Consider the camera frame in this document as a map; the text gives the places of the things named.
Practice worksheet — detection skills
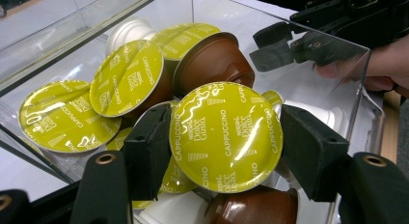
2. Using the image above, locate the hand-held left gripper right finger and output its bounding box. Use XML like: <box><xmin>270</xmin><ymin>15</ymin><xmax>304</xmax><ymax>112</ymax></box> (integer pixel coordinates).
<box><xmin>279</xmin><ymin>103</ymin><xmax>352</xmax><ymax>203</ymax></box>

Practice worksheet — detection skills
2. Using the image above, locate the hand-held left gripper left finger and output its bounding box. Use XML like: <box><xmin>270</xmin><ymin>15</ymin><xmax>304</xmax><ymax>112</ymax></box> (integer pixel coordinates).
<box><xmin>123</xmin><ymin>102</ymin><xmax>174</xmax><ymax>201</ymax></box>

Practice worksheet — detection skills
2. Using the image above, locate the yellow-lid coffee capsule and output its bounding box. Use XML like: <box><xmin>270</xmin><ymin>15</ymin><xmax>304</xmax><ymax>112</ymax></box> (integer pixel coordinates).
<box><xmin>169</xmin><ymin>81</ymin><xmax>285</xmax><ymax>194</ymax></box>

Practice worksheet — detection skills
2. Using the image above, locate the clear plastic box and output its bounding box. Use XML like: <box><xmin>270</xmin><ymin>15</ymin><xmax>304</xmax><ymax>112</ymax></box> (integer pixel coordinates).
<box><xmin>0</xmin><ymin>0</ymin><xmax>387</xmax><ymax>224</ymax></box>

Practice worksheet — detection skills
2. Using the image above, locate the white table sheet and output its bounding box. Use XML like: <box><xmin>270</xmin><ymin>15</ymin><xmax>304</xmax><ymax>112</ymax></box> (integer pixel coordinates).
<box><xmin>0</xmin><ymin>0</ymin><xmax>385</xmax><ymax>203</ymax></box>

